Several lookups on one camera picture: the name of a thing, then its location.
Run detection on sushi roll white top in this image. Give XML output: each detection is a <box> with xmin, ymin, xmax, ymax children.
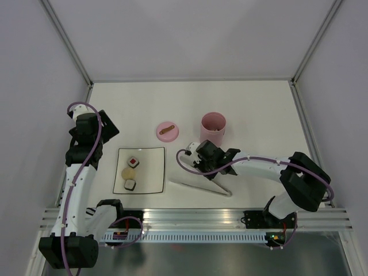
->
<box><xmin>124</xmin><ymin>179</ymin><xmax>136</xmax><ymax>191</ymax></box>

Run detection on white slotted cable duct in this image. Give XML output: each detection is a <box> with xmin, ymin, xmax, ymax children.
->
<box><xmin>102</xmin><ymin>232</ymin><xmax>267</xmax><ymax>244</ymax></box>

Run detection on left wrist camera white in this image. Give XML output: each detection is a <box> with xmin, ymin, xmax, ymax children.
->
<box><xmin>68</xmin><ymin>104</ymin><xmax>91</xmax><ymax>121</ymax></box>

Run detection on pink cylindrical lunch box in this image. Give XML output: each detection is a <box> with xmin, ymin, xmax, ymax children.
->
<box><xmin>200</xmin><ymin>112</ymin><xmax>227</xmax><ymax>147</ymax></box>

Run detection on aluminium frame post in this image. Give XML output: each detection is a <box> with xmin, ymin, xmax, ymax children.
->
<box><xmin>290</xmin><ymin>0</ymin><xmax>346</xmax><ymax>86</ymax></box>
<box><xmin>39</xmin><ymin>0</ymin><xmax>93</xmax><ymax>87</ymax></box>

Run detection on right aluminium frame post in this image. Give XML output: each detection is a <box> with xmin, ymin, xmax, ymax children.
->
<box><xmin>290</xmin><ymin>0</ymin><xmax>346</xmax><ymax>86</ymax></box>

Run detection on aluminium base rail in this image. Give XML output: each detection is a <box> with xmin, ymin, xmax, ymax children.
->
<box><xmin>40</xmin><ymin>208</ymin><xmax>353</xmax><ymax>231</ymax></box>

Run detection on pink lid with brown strap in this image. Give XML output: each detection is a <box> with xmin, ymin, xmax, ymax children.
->
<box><xmin>156</xmin><ymin>121</ymin><xmax>179</xmax><ymax>143</ymax></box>

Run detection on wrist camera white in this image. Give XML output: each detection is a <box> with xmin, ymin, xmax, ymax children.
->
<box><xmin>68</xmin><ymin>104</ymin><xmax>91</xmax><ymax>121</ymax></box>
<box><xmin>185</xmin><ymin>142</ymin><xmax>201</xmax><ymax>156</ymax></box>

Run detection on sushi roll red centre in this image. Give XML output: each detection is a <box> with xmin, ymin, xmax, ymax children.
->
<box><xmin>127</xmin><ymin>156</ymin><xmax>140</xmax><ymax>168</ymax></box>

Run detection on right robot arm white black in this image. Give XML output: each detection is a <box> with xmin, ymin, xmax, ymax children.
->
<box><xmin>185</xmin><ymin>140</ymin><xmax>334</xmax><ymax>227</ymax></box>

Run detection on steel food tongs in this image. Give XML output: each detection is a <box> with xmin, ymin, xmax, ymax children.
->
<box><xmin>168</xmin><ymin>173</ymin><xmax>233</xmax><ymax>197</ymax></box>

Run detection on round beige bun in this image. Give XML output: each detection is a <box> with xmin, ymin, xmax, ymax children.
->
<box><xmin>121</xmin><ymin>167</ymin><xmax>136</xmax><ymax>180</ymax></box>

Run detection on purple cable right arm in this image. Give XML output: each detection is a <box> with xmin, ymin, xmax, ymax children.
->
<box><xmin>175</xmin><ymin>148</ymin><xmax>335</xmax><ymax>206</ymax></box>

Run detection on left aluminium frame post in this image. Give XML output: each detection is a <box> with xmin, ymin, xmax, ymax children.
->
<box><xmin>39</xmin><ymin>0</ymin><xmax>93</xmax><ymax>87</ymax></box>

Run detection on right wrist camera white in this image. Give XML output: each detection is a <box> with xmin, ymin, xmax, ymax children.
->
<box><xmin>185</xmin><ymin>142</ymin><xmax>201</xmax><ymax>156</ymax></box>

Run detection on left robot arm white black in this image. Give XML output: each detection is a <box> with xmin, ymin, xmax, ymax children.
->
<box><xmin>39</xmin><ymin>102</ymin><xmax>125</xmax><ymax>273</ymax></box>

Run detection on white square plate black rim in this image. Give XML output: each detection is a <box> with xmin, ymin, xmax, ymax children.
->
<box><xmin>113</xmin><ymin>147</ymin><xmax>166</xmax><ymax>195</ymax></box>

